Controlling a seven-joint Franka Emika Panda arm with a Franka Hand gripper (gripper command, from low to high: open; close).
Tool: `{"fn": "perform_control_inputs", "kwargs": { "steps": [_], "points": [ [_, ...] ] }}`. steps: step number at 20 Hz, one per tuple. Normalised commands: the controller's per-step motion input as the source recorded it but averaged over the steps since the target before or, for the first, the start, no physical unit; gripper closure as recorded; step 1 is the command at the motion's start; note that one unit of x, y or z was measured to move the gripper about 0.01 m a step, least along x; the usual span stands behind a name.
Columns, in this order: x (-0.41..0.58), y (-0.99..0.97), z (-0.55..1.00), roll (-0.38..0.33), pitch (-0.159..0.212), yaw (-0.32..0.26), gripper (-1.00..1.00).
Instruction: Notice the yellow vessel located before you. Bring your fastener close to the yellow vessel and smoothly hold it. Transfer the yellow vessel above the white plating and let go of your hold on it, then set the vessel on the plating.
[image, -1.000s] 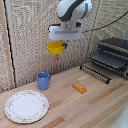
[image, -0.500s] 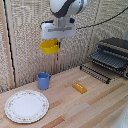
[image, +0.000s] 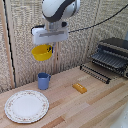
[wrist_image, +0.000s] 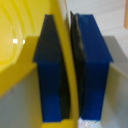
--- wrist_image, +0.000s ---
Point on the yellow plastic bowl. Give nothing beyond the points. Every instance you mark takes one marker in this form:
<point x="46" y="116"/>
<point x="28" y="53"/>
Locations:
<point x="20" y="36"/>

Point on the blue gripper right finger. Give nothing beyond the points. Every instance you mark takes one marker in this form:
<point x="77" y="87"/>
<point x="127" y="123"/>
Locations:
<point x="93" y="66"/>

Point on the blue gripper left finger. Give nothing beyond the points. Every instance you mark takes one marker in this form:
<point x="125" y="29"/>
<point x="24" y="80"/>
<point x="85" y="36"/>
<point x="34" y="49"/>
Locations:
<point x="50" y="70"/>

